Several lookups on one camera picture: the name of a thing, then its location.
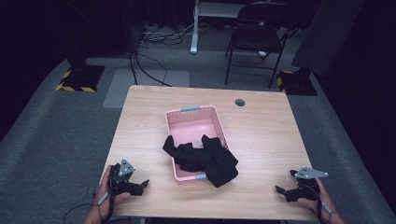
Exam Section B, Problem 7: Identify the tangle of floor cables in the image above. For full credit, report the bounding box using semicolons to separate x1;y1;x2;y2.
138;21;195;47

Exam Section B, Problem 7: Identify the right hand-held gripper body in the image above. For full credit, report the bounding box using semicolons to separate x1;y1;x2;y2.
289;165;330;203

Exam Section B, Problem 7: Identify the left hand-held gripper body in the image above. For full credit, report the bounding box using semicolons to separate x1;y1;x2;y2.
108;159;140;198

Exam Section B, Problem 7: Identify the black floor cable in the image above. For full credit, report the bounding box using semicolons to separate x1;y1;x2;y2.
128;51;173;88

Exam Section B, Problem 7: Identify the person's right hand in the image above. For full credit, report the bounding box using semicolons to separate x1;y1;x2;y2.
296;177;338;217

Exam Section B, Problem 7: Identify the left hand-held gripper cable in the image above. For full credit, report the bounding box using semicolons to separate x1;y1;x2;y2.
63;203;104;224

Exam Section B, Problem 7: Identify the grey floor mat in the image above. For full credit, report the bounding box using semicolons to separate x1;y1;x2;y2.
102;68;191;109

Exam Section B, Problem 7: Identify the black folding chair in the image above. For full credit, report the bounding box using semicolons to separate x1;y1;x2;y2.
224;1;290;90

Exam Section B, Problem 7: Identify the right hand-held gripper cable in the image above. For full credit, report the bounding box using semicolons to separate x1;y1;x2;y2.
313;182;326;224

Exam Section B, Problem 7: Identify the grey padded panel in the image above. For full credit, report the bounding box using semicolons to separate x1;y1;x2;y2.
290;0;366;77

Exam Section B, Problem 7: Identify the black yellow striped stand base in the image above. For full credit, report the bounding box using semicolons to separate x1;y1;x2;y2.
55;63;106;93
276;69;318;97

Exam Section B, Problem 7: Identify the hand-held gripper cable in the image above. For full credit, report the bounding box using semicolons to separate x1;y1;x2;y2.
313;182;326;224
63;203;104;224

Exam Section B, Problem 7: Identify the pink plastic basket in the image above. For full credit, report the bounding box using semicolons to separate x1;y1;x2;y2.
164;105;232;183

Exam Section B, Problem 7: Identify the black cloth garment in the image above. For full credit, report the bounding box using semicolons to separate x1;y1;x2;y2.
162;133;240;189

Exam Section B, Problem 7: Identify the person's left hand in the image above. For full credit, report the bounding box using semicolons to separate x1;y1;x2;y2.
98;164;133;217

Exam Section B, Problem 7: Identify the white desk with leg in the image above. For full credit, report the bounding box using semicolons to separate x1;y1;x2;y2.
189;0;248;56

